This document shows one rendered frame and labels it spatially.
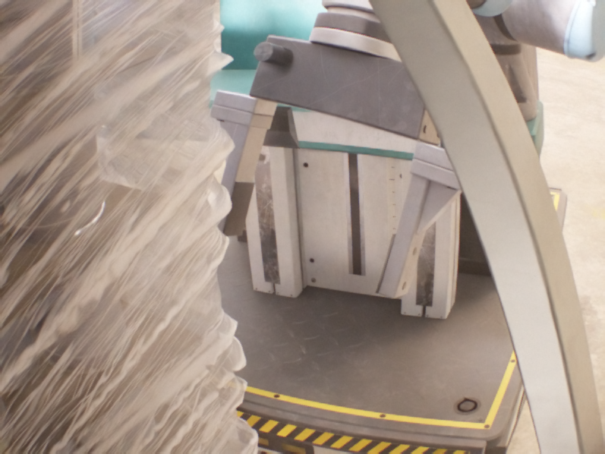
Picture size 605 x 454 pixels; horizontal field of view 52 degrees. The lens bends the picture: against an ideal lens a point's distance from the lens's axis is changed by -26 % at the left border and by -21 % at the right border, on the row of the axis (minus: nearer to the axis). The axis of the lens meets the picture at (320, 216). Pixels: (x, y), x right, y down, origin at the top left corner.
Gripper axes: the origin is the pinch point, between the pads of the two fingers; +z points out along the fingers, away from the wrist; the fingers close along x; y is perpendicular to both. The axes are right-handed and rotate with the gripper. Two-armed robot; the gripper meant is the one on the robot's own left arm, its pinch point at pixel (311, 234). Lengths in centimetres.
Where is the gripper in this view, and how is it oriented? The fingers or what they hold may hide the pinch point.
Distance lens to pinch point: 54.0
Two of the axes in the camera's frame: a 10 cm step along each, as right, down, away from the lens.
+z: -2.6, 9.6, 1.4
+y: -4.4, 0.1, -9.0
